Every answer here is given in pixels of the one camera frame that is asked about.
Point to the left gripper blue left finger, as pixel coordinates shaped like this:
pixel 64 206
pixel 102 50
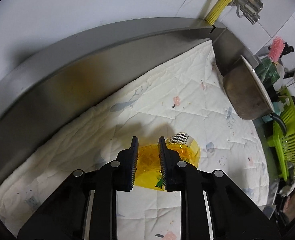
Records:
pixel 128 165

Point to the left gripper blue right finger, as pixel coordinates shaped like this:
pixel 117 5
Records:
pixel 170 164

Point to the yellow snack wrapper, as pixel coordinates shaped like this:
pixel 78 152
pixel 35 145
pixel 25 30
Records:
pixel 149 174

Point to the white quilted patterned cloth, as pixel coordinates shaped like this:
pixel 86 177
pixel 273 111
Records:
pixel 184 94

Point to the steel pot with white lid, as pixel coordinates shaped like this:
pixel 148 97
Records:
pixel 246 92

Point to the green plastic dish rack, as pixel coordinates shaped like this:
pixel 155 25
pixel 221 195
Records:
pixel 284 143

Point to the green utensil holder cup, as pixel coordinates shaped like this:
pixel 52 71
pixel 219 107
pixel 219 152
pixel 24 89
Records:
pixel 267 71

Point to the pink bottle brush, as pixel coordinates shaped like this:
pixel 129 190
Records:
pixel 276 49

